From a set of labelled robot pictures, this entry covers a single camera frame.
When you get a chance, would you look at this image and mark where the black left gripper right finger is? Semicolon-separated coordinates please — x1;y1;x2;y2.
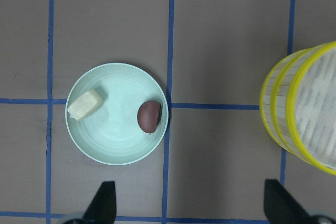
264;179;317;223

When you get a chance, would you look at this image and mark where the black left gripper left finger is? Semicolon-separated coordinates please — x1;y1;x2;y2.
82;181;116;224

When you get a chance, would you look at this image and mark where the white rectangular bun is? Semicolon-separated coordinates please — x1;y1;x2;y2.
67;89;103;121

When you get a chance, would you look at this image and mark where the brown round bun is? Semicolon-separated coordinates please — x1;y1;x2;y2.
137;100;161;134

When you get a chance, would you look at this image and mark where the light green plate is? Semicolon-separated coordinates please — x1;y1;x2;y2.
65;63;169;165

